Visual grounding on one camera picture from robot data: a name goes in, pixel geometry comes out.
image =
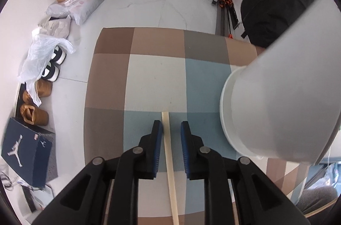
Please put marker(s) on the white plastic bag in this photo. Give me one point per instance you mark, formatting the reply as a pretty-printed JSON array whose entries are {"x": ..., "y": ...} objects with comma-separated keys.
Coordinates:
[{"x": 40, "y": 54}]

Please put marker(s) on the person's grey trouser leg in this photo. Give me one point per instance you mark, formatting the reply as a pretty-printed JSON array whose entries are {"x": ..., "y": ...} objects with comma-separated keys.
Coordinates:
[{"x": 317, "y": 198}]

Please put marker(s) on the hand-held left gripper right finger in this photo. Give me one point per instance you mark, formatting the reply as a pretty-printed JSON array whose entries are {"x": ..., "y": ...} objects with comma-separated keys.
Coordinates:
[{"x": 185, "y": 153}]

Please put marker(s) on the blue shoe box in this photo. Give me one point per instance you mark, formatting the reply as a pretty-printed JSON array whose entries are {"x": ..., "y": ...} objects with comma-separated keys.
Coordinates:
[{"x": 24, "y": 150}]

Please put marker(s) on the black backpack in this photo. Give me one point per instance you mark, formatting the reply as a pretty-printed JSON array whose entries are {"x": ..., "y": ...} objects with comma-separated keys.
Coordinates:
[{"x": 274, "y": 1}]

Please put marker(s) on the black white sneaker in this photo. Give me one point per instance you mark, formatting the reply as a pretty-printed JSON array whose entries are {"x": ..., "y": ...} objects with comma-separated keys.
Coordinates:
[
  {"x": 50, "y": 73},
  {"x": 60, "y": 56}
]

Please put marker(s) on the black box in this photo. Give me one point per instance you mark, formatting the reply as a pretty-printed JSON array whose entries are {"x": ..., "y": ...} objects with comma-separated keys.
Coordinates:
[{"x": 29, "y": 198}]

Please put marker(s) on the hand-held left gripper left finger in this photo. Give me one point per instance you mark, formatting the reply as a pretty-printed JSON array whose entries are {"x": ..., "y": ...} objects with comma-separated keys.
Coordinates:
[{"x": 158, "y": 150}]

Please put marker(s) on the grey white utensil holder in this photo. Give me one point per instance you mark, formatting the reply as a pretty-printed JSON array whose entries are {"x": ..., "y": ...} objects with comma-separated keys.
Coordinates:
[{"x": 279, "y": 108}]

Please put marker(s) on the small grey parcel bag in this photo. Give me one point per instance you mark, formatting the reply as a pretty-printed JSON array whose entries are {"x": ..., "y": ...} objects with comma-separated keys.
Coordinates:
[{"x": 57, "y": 25}]

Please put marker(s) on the large grey parcel bag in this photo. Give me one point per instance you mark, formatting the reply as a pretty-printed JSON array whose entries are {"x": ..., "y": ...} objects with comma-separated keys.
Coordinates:
[{"x": 82, "y": 4}]

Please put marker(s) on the checkered tablecloth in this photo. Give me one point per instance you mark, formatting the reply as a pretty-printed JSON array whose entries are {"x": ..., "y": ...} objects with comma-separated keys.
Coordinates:
[{"x": 154, "y": 81}]

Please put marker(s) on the wooden chopstick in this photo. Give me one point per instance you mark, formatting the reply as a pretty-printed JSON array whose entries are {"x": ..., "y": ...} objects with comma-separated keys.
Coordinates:
[{"x": 169, "y": 161}]

